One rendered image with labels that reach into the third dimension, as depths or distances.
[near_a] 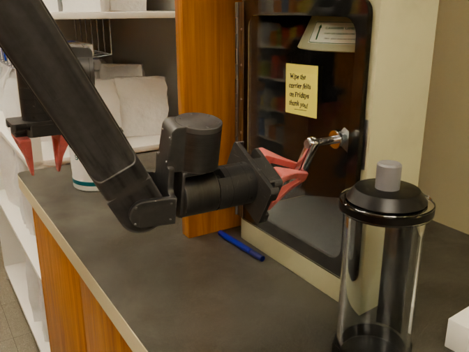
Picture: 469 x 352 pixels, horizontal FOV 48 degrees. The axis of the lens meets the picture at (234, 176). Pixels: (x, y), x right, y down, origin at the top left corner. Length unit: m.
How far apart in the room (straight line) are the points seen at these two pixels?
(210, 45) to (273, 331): 0.51
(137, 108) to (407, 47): 1.34
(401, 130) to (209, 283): 0.39
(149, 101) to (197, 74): 0.99
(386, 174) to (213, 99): 0.47
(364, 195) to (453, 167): 0.60
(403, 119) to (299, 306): 0.32
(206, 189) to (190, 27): 0.39
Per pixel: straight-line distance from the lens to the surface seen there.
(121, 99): 1.93
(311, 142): 0.72
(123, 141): 0.58
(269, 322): 0.80
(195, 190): 0.64
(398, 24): 0.73
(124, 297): 0.87
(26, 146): 0.95
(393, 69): 0.74
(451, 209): 1.21
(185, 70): 0.96
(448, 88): 1.18
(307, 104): 0.80
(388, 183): 0.61
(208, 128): 0.61
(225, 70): 1.00
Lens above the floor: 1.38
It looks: 18 degrees down
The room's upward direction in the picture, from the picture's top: straight up
